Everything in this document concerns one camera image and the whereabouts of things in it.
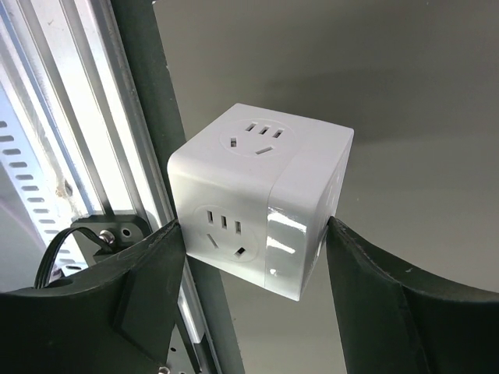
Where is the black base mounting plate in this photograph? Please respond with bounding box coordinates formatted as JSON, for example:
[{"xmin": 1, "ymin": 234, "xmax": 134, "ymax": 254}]
[{"xmin": 71, "ymin": 214, "xmax": 151, "ymax": 266}]

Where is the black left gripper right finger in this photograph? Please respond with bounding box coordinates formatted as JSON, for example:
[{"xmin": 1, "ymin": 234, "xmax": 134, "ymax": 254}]
[{"xmin": 326, "ymin": 217, "xmax": 498, "ymax": 373}]

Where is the white cube socket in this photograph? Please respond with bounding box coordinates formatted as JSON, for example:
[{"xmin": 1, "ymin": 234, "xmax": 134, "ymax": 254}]
[{"xmin": 167, "ymin": 104, "xmax": 354, "ymax": 301}]

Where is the slotted cable duct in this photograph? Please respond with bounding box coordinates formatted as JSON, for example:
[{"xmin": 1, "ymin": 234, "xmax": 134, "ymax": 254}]
[{"xmin": 1, "ymin": 90, "xmax": 88, "ymax": 292}]

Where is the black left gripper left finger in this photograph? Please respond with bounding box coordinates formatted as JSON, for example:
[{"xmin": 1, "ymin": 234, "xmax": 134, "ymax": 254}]
[{"xmin": 1, "ymin": 221, "xmax": 186, "ymax": 373}]

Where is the aluminium frame rail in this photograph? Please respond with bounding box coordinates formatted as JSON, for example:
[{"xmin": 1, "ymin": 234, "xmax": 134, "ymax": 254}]
[{"xmin": 1, "ymin": 1, "xmax": 219, "ymax": 373}]

